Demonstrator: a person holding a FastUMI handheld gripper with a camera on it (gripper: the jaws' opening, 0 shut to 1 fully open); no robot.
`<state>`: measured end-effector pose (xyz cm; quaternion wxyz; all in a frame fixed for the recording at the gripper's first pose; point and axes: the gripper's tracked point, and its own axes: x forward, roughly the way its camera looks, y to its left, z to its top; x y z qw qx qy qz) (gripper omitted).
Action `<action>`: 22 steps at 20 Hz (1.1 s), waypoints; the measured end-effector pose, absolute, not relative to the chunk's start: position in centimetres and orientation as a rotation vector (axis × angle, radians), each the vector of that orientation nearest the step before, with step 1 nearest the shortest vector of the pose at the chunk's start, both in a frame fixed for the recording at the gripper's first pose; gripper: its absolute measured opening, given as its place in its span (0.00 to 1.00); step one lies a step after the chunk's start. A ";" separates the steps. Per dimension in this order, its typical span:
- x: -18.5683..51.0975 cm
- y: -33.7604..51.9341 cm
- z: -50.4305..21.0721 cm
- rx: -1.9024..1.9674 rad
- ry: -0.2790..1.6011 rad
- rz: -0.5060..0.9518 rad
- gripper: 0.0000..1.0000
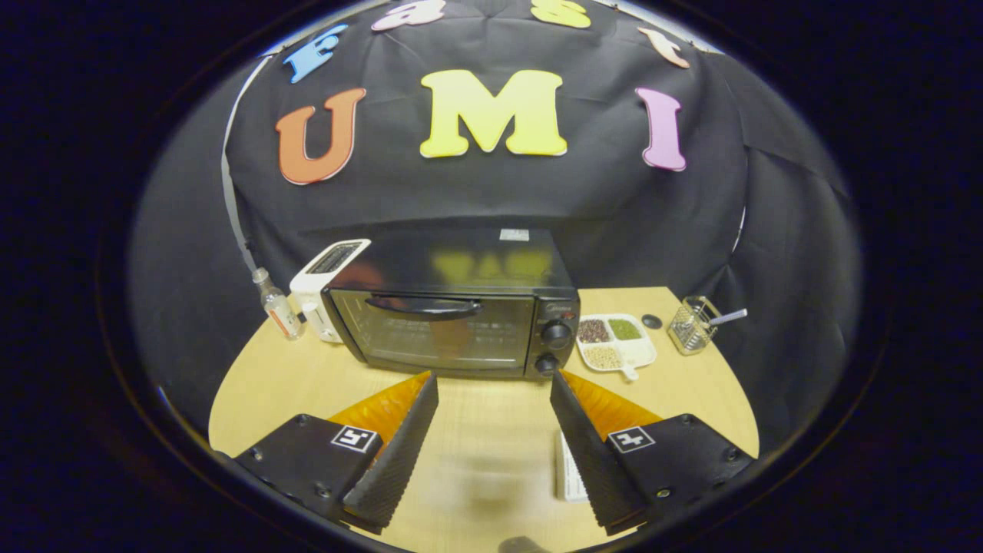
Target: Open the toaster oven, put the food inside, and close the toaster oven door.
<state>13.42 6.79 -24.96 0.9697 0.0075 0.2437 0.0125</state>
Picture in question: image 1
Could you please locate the small clear bottle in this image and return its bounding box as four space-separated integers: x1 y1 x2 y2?
253 267 304 341

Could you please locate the metal wire cutlery holder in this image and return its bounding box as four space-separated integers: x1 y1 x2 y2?
667 296 722 356

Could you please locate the black toaster oven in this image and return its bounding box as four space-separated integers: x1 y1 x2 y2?
321 227 581 382

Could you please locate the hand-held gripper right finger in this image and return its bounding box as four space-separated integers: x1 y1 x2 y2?
549 369 757 536

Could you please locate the white pop-up toaster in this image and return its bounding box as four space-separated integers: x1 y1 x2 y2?
290 239 372 345

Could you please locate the white rectangular tray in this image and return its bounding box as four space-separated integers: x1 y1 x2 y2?
554 430 591 504

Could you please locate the white divided dish with beans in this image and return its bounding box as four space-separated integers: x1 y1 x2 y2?
576 313 659 382

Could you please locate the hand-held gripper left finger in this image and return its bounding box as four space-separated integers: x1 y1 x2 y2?
234 372 440 536

